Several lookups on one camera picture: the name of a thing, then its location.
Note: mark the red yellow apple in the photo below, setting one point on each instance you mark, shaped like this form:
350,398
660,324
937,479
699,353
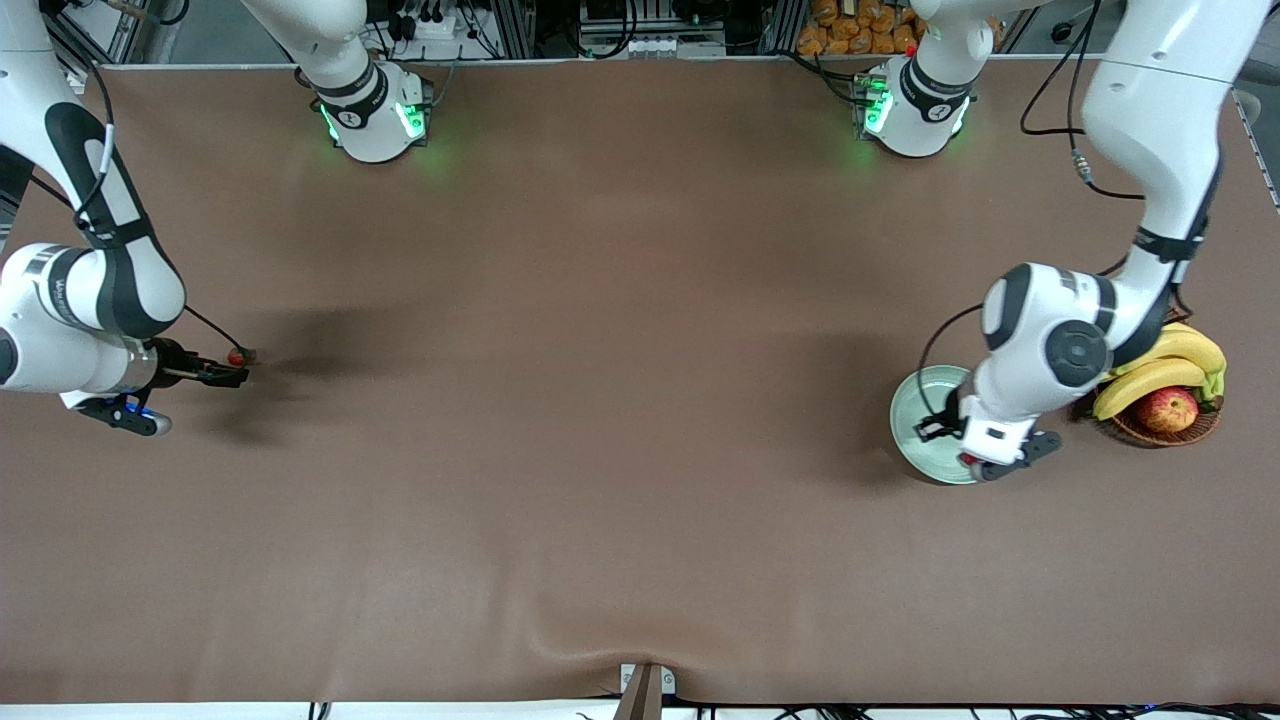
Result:
1168,410

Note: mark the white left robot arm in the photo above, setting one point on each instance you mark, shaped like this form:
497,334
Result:
1160,110

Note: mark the pale green round plate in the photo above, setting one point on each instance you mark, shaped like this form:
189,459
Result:
935,464

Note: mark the yellow banana bunch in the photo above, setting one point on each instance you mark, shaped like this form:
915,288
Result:
1190,350

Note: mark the aluminium frame post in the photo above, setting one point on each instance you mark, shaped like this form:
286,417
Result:
785,28
512,28

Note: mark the brown table mat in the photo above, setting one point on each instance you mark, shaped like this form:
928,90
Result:
640,550

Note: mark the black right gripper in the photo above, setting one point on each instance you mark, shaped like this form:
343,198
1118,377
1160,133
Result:
172,363

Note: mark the white power strip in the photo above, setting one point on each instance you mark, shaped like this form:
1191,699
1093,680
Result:
430,25

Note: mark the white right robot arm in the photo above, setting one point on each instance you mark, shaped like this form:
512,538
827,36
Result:
60,360

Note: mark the metal clamp bracket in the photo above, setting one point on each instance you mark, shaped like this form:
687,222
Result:
645,690

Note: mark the brown wicker basket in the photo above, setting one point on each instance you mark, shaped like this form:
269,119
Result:
1205,428

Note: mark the orange bread roll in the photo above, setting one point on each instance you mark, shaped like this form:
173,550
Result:
826,12
884,42
860,41
811,40
906,37

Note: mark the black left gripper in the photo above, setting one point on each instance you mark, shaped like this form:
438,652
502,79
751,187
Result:
944,421

